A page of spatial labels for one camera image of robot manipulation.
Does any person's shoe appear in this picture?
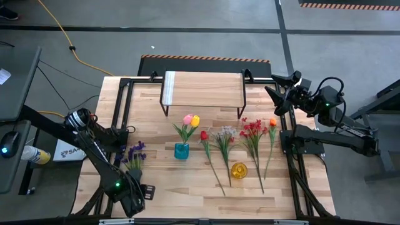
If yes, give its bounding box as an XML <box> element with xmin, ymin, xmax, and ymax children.
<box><xmin>0</xmin><ymin>5</ymin><xmax>19</xmax><ymax>21</ymax></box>

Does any black desk support beam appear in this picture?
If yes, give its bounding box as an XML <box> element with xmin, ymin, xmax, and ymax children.
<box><xmin>20</xmin><ymin>104</ymin><xmax>85</xmax><ymax>151</ymax></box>

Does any amber glass vase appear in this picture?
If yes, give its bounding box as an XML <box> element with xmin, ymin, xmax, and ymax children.
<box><xmin>230</xmin><ymin>161</ymin><xmax>249</xmax><ymax>180</ymax></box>

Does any white and yellow bottle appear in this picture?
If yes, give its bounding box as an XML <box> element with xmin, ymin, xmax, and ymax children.
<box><xmin>21</xmin><ymin>145</ymin><xmax>51</xmax><ymax>166</ymax></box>

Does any yellow artificial tulip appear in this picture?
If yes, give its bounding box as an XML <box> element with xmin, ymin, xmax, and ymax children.
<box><xmin>182</xmin><ymin>114</ymin><xmax>201</xmax><ymax>145</ymax></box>

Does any red artificial flower bunch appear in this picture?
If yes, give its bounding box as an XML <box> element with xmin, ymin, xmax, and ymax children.
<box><xmin>239</xmin><ymin>117</ymin><xmax>269</xmax><ymax>194</ymax></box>

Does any white box with logo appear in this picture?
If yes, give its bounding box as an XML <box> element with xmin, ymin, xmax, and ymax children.
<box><xmin>52</xmin><ymin>137</ymin><xmax>87</xmax><ymax>163</ymax></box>

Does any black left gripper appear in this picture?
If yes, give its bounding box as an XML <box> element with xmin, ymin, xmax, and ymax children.
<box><xmin>121</xmin><ymin>170</ymin><xmax>156</xmax><ymax>219</ymax></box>

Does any grey desk tray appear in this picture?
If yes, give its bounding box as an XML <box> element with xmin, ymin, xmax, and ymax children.
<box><xmin>0</xmin><ymin>120</ymin><xmax>32</xmax><ymax>194</ymax></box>

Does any black metal rig frame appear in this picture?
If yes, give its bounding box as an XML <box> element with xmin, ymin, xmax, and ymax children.
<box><xmin>71</xmin><ymin>69</ymin><xmax>337</xmax><ymax>225</ymax></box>

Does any orange artificial tulip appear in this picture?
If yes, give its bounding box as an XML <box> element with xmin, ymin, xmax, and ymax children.
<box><xmin>264</xmin><ymin>117</ymin><xmax>278</xmax><ymax>181</ymax></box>

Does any grey desk top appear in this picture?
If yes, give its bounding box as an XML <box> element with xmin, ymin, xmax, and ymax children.
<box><xmin>0</xmin><ymin>46</ymin><xmax>43</xmax><ymax>123</ymax></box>

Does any teal glass vase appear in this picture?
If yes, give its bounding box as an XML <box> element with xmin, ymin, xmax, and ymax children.
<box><xmin>173</xmin><ymin>142</ymin><xmax>190</xmax><ymax>161</ymax></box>

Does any pink artificial tulip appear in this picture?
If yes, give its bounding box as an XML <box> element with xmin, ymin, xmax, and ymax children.
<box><xmin>172</xmin><ymin>113</ymin><xmax>194</xmax><ymax>145</ymax></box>

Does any black hazard-striped floor mat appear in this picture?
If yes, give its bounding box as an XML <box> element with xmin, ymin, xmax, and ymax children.
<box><xmin>137</xmin><ymin>54</ymin><xmax>273</xmax><ymax>78</ymax></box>
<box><xmin>298</xmin><ymin>0</ymin><xmax>400</xmax><ymax>12</ymax></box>

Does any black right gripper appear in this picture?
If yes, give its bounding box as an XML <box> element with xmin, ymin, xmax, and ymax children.
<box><xmin>264</xmin><ymin>70</ymin><xmax>316</xmax><ymax>116</ymax></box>

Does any white artificial flower bunch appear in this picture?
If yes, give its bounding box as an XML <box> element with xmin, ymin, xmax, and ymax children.
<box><xmin>209</xmin><ymin>125</ymin><xmax>238</xmax><ymax>188</ymax></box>

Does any grey metal stand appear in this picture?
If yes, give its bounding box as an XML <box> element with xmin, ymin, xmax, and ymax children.
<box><xmin>349</xmin><ymin>79</ymin><xmax>400</xmax><ymax>184</ymax></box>

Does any wooden shelf with black frame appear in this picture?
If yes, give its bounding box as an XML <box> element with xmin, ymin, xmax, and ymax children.
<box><xmin>159</xmin><ymin>69</ymin><xmax>248</xmax><ymax>119</ymax></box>

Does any red artificial tulip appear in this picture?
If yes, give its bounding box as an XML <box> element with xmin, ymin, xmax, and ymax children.
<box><xmin>199</xmin><ymin>130</ymin><xmax>226</xmax><ymax>197</ymax></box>

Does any silver aluminium bar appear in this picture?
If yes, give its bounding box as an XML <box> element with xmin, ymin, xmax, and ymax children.
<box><xmin>99</xmin><ymin>218</ymin><xmax>135</xmax><ymax>225</ymax></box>
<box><xmin>274</xmin><ymin>219</ymin><xmax>309</xmax><ymax>225</ymax></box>

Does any white paper note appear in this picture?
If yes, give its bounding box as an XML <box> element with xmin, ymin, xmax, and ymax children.
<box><xmin>0</xmin><ymin>67</ymin><xmax>12</xmax><ymax>86</ymax></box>

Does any yellow cord with plug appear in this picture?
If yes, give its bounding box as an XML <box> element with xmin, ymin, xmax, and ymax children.
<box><xmin>37</xmin><ymin>110</ymin><xmax>66</xmax><ymax>119</ymax></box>

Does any yellow extension cable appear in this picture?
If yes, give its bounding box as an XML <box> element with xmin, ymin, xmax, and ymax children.
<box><xmin>37</xmin><ymin>0</ymin><xmax>115</xmax><ymax>78</ymax></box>

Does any black computer mouse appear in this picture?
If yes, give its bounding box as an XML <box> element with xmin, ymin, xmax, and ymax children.
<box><xmin>0</xmin><ymin>131</ymin><xmax>20</xmax><ymax>159</ymax></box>

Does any purple artificial flower bunch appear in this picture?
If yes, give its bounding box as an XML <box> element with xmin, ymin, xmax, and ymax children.
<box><xmin>114</xmin><ymin>140</ymin><xmax>147</xmax><ymax>172</ymax></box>

